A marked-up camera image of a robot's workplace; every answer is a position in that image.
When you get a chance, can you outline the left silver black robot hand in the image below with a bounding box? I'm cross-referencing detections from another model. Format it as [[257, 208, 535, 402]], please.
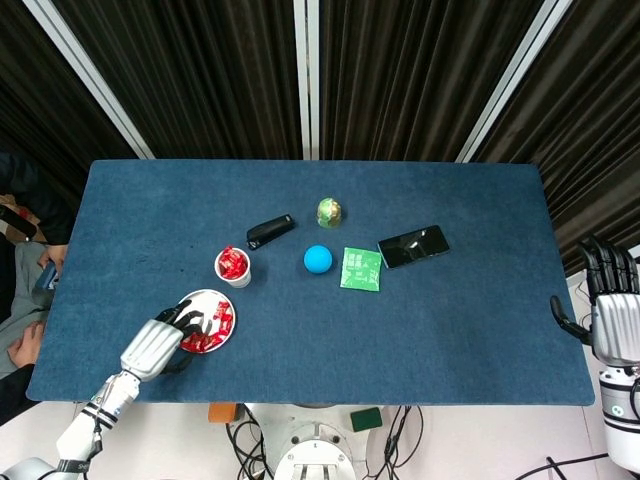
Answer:
[[119, 299, 214, 384]]

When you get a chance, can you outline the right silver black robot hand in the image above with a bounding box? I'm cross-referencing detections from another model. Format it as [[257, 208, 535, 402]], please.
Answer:
[[548, 235, 640, 369]]

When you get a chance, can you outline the heap of red candies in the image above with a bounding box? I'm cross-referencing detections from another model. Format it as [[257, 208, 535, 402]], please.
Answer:
[[180, 299, 236, 354]]

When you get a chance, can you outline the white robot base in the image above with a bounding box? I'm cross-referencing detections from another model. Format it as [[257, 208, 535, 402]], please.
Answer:
[[244, 403, 391, 480]]

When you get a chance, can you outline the white paper cup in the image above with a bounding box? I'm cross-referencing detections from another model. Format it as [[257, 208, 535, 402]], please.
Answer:
[[214, 247, 253, 290]]

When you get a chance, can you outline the round metal plate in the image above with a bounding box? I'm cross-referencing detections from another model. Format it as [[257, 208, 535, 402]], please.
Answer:
[[172, 288, 237, 355]]

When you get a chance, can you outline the orange box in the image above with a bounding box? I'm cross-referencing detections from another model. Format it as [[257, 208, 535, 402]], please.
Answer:
[[208, 402, 237, 424]]

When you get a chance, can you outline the blue handheld phone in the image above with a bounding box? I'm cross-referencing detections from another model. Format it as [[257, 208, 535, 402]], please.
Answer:
[[34, 263, 59, 291]]

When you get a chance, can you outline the person in grey clothes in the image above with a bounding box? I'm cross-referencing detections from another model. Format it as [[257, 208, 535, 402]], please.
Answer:
[[0, 242, 69, 379]]

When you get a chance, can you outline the black stapler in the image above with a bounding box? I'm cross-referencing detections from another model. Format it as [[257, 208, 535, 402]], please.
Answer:
[[245, 214, 295, 251]]

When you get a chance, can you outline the blue foam ball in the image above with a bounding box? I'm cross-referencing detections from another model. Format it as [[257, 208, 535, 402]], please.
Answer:
[[303, 244, 335, 276]]

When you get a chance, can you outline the person in dark jacket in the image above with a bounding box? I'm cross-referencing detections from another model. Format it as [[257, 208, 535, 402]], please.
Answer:
[[0, 152, 76, 246]]

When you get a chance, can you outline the black pleated curtain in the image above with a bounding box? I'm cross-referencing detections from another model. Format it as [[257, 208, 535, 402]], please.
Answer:
[[0, 0, 137, 216], [49, 0, 304, 161], [474, 0, 640, 276], [317, 0, 544, 162]]

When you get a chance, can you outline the blue table cloth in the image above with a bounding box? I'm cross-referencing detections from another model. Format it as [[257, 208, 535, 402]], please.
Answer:
[[25, 159, 596, 407]]

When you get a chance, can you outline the black smartphone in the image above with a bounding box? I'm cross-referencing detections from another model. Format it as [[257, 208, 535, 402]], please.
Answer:
[[377, 224, 451, 271]]

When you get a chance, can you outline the green gold domed tin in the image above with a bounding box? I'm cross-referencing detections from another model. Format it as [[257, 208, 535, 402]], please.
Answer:
[[315, 197, 345, 230]]

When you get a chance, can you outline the green sachet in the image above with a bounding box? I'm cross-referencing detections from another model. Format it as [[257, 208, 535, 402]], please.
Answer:
[[339, 246, 383, 292]]

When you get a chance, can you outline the dark green box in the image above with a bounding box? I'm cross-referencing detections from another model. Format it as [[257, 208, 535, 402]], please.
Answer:
[[349, 406, 384, 434]]

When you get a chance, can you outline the black floor cable bundle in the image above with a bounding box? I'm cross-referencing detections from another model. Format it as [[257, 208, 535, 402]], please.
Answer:
[[224, 405, 275, 480], [569, 277, 596, 326], [362, 405, 426, 480]]

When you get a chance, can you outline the white low frame rail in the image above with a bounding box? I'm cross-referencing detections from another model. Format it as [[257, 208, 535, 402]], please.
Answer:
[[564, 254, 591, 281]]

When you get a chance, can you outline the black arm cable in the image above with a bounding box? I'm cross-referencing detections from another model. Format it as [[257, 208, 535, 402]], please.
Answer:
[[79, 414, 106, 474]]

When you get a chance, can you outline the black corrugated hose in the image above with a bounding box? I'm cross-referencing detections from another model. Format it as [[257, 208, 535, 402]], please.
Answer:
[[0, 204, 39, 241]]

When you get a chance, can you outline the white frame post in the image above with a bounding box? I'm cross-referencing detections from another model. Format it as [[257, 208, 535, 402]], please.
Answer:
[[455, 0, 574, 164], [22, 0, 155, 161], [292, 0, 321, 161]]

